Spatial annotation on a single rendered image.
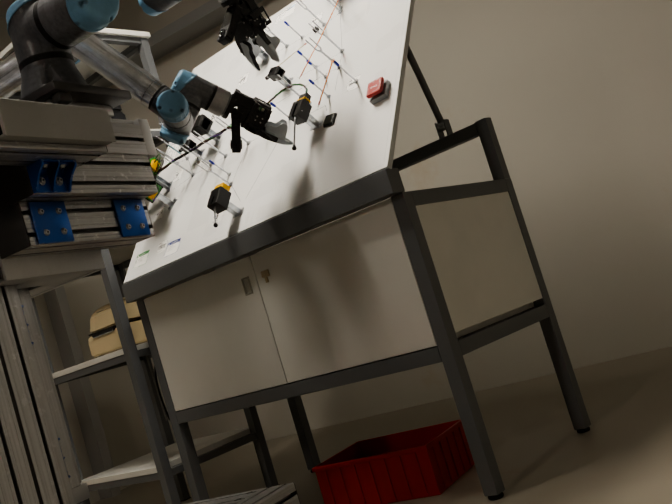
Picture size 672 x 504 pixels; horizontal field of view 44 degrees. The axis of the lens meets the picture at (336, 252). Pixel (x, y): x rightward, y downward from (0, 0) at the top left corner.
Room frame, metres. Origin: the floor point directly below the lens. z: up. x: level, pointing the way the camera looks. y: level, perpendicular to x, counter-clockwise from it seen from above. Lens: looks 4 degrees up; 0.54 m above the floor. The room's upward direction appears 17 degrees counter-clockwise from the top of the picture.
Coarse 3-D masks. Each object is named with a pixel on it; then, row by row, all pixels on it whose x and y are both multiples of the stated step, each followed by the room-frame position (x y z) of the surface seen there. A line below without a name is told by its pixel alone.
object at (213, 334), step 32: (192, 288) 2.63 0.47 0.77; (224, 288) 2.53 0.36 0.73; (256, 288) 2.45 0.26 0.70; (160, 320) 2.75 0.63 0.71; (192, 320) 2.65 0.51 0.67; (224, 320) 2.56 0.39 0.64; (256, 320) 2.47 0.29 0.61; (160, 352) 2.78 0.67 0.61; (192, 352) 2.68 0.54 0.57; (224, 352) 2.59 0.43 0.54; (256, 352) 2.50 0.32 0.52; (192, 384) 2.71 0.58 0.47; (224, 384) 2.61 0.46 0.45; (256, 384) 2.52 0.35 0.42
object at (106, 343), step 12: (96, 312) 3.03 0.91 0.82; (108, 312) 2.97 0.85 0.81; (132, 312) 2.94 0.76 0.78; (96, 324) 3.00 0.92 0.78; (108, 324) 2.95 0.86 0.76; (132, 324) 2.93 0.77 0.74; (96, 336) 2.97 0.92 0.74; (108, 336) 2.93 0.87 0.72; (144, 336) 2.96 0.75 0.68; (96, 348) 2.98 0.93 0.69; (108, 348) 2.94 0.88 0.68; (120, 348) 2.92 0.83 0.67
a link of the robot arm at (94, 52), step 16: (80, 48) 2.00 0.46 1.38; (96, 48) 2.00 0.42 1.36; (112, 48) 2.03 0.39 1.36; (96, 64) 2.01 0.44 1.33; (112, 64) 2.01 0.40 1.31; (128, 64) 2.02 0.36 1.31; (112, 80) 2.03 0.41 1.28; (128, 80) 2.01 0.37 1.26; (144, 80) 2.01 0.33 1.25; (144, 96) 2.02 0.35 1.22; (160, 96) 2.00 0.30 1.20; (176, 96) 2.00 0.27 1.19; (160, 112) 2.00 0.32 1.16; (176, 112) 2.00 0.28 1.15; (176, 128) 2.11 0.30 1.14
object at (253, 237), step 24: (336, 192) 2.15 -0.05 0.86; (360, 192) 2.10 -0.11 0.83; (384, 192) 2.05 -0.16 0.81; (288, 216) 2.26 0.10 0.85; (312, 216) 2.21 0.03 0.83; (336, 216) 2.16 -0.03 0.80; (240, 240) 2.40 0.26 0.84; (264, 240) 2.34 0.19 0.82; (192, 264) 2.54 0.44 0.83; (216, 264) 2.48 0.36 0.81; (144, 288) 2.71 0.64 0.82; (168, 288) 2.70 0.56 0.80
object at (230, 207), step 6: (216, 192) 2.40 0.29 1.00; (222, 192) 2.40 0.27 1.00; (228, 192) 2.42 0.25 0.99; (210, 198) 2.41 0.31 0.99; (216, 198) 2.38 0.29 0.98; (222, 198) 2.39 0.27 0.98; (228, 198) 2.41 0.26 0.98; (210, 204) 2.39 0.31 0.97; (216, 204) 2.38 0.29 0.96; (222, 204) 2.39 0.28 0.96; (228, 204) 2.41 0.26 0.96; (216, 210) 2.41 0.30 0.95; (222, 210) 2.41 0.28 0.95; (228, 210) 2.44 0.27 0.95; (234, 210) 2.44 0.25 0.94; (240, 210) 2.45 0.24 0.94; (234, 216) 2.46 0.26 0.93
